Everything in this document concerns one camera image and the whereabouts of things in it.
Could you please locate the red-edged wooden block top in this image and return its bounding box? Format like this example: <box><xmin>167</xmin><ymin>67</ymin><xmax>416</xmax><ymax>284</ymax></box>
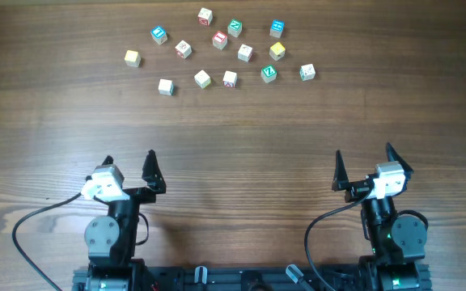
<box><xmin>197</xmin><ymin>7</ymin><xmax>213</xmax><ymax>26</ymax></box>

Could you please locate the white block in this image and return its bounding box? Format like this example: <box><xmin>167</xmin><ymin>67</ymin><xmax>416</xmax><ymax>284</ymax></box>
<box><xmin>299</xmin><ymin>64</ymin><xmax>316</xmax><ymax>81</ymax></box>

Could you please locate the plain wooden block blue side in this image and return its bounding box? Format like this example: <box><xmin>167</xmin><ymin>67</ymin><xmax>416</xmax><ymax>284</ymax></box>
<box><xmin>158</xmin><ymin>79</ymin><xmax>174</xmax><ymax>95</ymax></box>

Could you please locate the yellow block left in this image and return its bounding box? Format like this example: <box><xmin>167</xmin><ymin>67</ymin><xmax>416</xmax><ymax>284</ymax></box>
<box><xmin>125</xmin><ymin>50</ymin><xmax>141</xmax><ymax>68</ymax></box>

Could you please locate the yellow block right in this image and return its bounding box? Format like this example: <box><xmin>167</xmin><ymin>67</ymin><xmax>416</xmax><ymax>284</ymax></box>
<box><xmin>269</xmin><ymin>42</ymin><xmax>286</xmax><ymax>61</ymax></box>

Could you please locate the red I block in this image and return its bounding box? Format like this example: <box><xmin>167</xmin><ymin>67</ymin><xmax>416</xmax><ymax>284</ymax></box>
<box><xmin>212</xmin><ymin>31</ymin><xmax>228</xmax><ymax>50</ymax></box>

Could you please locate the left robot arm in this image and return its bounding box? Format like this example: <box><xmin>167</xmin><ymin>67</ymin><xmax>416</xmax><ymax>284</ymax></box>
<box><xmin>72</xmin><ymin>150</ymin><xmax>167</xmax><ymax>291</ymax></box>

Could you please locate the wooden block red triangle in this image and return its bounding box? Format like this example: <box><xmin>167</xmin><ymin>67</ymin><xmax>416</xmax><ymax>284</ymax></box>
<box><xmin>222</xmin><ymin>70</ymin><xmax>238</xmax><ymax>88</ymax></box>

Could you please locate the wooden block yellow side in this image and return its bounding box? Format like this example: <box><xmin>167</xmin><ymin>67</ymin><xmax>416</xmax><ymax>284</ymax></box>
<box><xmin>194</xmin><ymin>70</ymin><xmax>211</xmax><ymax>89</ymax></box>

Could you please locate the green z block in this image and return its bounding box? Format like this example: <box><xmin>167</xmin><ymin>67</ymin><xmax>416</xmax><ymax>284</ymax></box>
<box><xmin>227</xmin><ymin>19</ymin><xmax>243</xmax><ymax>37</ymax></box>
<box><xmin>261</xmin><ymin>65</ymin><xmax>277</xmax><ymax>83</ymax></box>

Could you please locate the wooden block red drawing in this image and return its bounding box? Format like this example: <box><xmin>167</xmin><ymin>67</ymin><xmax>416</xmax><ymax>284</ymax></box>
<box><xmin>175</xmin><ymin>40</ymin><xmax>192</xmax><ymax>59</ymax></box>

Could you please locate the blue block left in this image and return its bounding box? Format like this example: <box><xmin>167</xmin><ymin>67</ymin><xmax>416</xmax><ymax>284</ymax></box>
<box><xmin>150</xmin><ymin>26</ymin><xmax>167</xmax><ymax>45</ymax></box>

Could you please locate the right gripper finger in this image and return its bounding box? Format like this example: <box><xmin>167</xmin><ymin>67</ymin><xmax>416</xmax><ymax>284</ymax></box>
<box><xmin>332</xmin><ymin>150</ymin><xmax>350</xmax><ymax>192</ymax></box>
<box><xmin>386</xmin><ymin>142</ymin><xmax>414</xmax><ymax>178</ymax></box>

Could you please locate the wooden block airplane drawing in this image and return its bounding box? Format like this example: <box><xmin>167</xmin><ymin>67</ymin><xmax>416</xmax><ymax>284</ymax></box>
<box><xmin>238</xmin><ymin>44</ymin><xmax>252</xmax><ymax>62</ymax></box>

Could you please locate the left black cable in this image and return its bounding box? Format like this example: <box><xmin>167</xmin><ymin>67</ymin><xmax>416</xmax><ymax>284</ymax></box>
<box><xmin>11</xmin><ymin>192</ymin><xmax>85</xmax><ymax>291</ymax></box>

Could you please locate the black cable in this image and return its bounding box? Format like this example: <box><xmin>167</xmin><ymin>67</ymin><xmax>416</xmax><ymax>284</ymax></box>
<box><xmin>303</xmin><ymin>189</ymin><xmax>374</xmax><ymax>291</ymax></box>
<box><xmin>11</xmin><ymin>192</ymin><xmax>85</xmax><ymax>291</ymax></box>

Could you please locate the blue block right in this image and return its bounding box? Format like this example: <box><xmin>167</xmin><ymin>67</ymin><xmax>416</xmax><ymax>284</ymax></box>
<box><xmin>269</xmin><ymin>19</ymin><xmax>285</xmax><ymax>38</ymax></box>

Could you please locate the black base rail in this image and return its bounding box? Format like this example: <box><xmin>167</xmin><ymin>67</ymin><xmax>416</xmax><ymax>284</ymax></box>
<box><xmin>71</xmin><ymin>263</ymin><xmax>433</xmax><ymax>291</ymax></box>

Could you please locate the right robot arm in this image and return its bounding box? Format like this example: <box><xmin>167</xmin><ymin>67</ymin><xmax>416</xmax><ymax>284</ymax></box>
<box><xmin>332</xmin><ymin>144</ymin><xmax>432</xmax><ymax>291</ymax></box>

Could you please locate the right black cable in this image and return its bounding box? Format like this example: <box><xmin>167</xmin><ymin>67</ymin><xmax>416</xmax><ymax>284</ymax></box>
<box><xmin>303</xmin><ymin>189</ymin><xmax>374</xmax><ymax>291</ymax></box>

